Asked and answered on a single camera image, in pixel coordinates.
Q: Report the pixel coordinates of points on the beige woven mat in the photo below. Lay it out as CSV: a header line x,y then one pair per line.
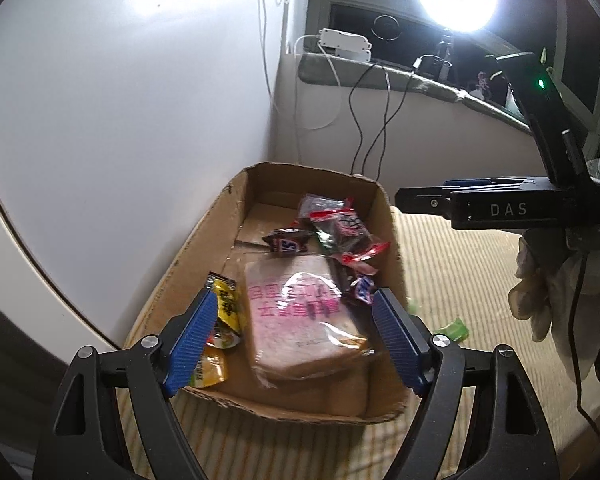
x,y
460,270

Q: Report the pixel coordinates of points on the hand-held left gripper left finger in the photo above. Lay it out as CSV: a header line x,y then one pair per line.
x,y
195,335

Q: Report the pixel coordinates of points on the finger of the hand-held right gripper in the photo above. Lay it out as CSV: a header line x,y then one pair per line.
x,y
422,201
480,183

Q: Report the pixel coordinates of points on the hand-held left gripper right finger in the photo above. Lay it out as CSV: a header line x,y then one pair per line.
x,y
395,340

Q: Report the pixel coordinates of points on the green wrapped candy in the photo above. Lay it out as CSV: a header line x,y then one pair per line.
x,y
450,330
413,305

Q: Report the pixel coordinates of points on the dark red snack packet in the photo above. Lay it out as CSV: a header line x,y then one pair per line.
x,y
347,232
322,205

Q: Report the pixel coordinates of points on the person's right hand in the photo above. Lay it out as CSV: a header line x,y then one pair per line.
x,y
550,295

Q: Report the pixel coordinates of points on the bagged bread slices pink print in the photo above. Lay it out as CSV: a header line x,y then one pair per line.
x,y
300,320

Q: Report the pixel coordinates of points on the small pink ornament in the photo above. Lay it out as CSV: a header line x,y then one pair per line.
x,y
485,82

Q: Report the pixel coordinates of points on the braised egg packet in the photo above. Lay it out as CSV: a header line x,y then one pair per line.
x,y
207,367

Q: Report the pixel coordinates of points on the black light stand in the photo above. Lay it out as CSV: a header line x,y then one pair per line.
x,y
437,62

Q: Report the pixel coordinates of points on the yellow snack packet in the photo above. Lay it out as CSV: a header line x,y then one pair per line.
x,y
223,305

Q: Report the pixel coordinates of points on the brown cardboard box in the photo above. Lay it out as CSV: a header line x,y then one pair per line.
x,y
305,180

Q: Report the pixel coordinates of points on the grey window sill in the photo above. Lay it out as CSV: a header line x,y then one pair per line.
x,y
330,67

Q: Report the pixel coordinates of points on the white power strip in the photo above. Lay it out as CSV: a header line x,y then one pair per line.
x,y
345,42

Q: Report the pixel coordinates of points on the dark window with frame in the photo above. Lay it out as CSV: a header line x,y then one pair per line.
x,y
560,10

